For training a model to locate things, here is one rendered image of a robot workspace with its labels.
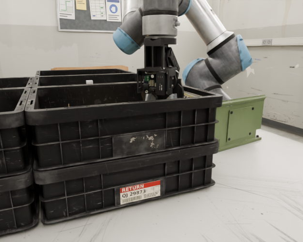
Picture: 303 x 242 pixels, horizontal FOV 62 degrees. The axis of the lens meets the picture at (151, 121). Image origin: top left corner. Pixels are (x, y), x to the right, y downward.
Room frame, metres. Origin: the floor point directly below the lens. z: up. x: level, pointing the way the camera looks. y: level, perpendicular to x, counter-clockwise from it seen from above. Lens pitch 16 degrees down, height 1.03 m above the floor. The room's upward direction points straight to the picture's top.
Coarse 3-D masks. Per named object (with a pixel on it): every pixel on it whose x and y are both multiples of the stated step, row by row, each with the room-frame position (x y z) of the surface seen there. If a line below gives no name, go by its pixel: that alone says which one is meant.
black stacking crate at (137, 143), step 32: (64, 96) 0.69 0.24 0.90; (96, 96) 0.72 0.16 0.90; (128, 96) 0.76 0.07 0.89; (160, 96) 0.80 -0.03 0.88; (32, 128) 0.45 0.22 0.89; (64, 128) 0.43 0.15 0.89; (96, 128) 0.45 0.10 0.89; (128, 128) 0.47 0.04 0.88; (160, 128) 0.50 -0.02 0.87; (192, 128) 0.53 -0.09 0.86; (64, 160) 0.43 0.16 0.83; (96, 160) 0.44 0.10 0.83
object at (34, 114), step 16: (32, 96) 0.54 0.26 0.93; (208, 96) 0.54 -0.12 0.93; (32, 112) 0.40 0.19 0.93; (48, 112) 0.41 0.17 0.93; (64, 112) 0.42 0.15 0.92; (80, 112) 0.43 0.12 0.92; (96, 112) 0.44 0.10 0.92; (112, 112) 0.45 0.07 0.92; (128, 112) 0.46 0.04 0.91; (144, 112) 0.47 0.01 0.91; (160, 112) 0.49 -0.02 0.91
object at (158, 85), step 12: (144, 48) 0.53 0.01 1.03; (156, 48) 0.55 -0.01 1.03; (144, 60) 0.53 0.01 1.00; (156, 60) 0.55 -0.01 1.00; (168, 60) 0.58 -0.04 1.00; (144, 72) 0.55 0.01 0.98; (156, 72) 0.53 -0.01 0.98; (168, 72) 0.52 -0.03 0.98; (144, 84) 0.55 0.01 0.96; (156, 84) 0.53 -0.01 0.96; (168, 84) 0.52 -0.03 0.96
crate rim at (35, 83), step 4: (40, 76) 0.95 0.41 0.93; (44, 76) 0.95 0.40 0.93; (48, 76) 0.95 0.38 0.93; (52, 76) 0.96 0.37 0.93; (56, 76) 0.97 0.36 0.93; (60, 76) 0.97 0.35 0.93; (64, 76) 0.98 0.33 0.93; (68, 76) 0.98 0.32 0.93; (72, 76) 0.99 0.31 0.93; (76, 76) 0.99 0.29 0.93; (80, 76) 1.00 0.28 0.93; (84, 76) 1.00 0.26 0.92; (36, 80) 0.83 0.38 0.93; (36, 84) 0.84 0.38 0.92; (84, 84) 0.74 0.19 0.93
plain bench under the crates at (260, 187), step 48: (288, 144) 0.85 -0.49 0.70; (192, 192) 0.53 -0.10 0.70; (240, 192) 0.53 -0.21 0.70; (288, 192) 0.53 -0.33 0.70; (0, 240) 0.38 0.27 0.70; (48, 240) 0.38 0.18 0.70; (96, 240) 0.38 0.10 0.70; (144, 240) 0.38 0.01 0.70; (192, 240) 0.38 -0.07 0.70; (240, 240) 0.38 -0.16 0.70; (288, 240) 0.38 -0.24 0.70
